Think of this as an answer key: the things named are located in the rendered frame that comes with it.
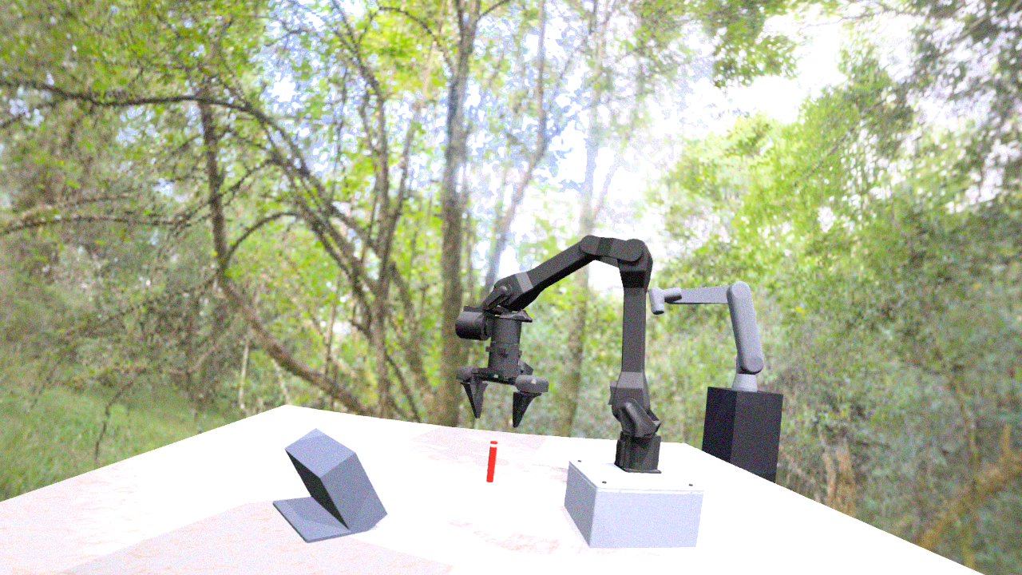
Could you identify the pale blue flat panel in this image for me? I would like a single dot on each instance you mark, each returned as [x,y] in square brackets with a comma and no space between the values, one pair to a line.
[342,501]

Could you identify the red peg with white band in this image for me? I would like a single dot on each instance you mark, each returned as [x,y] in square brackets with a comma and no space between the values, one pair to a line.
[492,461]

